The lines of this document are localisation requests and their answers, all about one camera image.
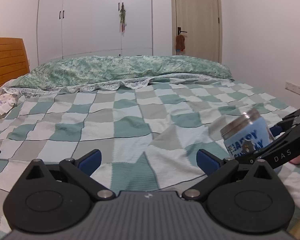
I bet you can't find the blue cartoon steel cup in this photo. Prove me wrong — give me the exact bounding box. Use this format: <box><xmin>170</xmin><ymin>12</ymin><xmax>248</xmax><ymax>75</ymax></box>
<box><xmin>221</xmin><ymin>108</ymin><xmax>275</xmax><ymax>158</ymax></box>

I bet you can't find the floral pillow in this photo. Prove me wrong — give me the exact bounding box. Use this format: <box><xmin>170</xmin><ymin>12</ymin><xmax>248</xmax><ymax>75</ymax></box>
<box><xmin>0</xmin><ymin>78</ymin><xmax>25</xmax><ymax>119</ymax></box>

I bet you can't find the checkered teal blanket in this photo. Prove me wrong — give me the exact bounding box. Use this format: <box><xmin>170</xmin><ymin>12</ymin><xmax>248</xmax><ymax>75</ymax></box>
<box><xmin>0</xmin><ymin>76</ymin><xmax>295</xmax><ymax>239</ymax></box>

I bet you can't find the green patterned duvet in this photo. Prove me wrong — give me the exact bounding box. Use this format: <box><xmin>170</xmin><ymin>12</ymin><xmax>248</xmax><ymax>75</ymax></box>
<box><xmin>11</xmin><ymin>55</ymin><xmax>232</xmax><ymax>90</ymax></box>

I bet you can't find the wooden headboard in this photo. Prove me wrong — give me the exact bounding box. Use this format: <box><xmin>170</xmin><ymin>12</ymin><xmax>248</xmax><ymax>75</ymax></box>
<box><xmin>0</xmin><ymin>37</ymin><xmax>30</xmax><ymax>87</ymax></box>

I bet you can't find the brown hanging plush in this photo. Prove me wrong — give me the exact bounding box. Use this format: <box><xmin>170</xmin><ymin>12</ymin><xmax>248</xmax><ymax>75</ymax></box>
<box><xmin>175</xmin><ymin>34</ymin><xmax>185</xmax><ymax>53</ymax></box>

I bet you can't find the beige door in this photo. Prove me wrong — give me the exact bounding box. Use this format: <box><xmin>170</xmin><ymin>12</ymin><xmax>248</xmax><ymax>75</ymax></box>
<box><xmin>172</xmin><ymin>0</ymin><xmax>222</xmax><ymax>62</ymax></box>

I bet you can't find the white wardrobe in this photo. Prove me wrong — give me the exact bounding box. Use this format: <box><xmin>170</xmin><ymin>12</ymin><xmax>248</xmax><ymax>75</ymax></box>
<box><xmin>37</xmin><ymin>0</ymin><xmax>153</xmax><ymax>64</ymax></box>

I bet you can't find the green hanging ornament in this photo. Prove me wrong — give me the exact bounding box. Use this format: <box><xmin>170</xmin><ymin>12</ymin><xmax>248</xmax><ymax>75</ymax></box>
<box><xmin>119</xmin><ymin>2</ymin><xmax>126</xmax><ymax>36</ymax></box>

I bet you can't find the wall socket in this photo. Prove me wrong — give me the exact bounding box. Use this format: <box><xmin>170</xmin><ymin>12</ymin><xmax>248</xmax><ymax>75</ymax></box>
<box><xmin>285</xmin><ymin>81</ymin><xmax>300</xmax><ymax>95</ymax></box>

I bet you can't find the black door handle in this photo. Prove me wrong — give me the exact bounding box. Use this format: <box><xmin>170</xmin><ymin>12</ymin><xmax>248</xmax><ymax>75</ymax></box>
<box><xmin>177</xmin><ymin>27</ymin><xmax>187</xmax><ymax>35</ymax></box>

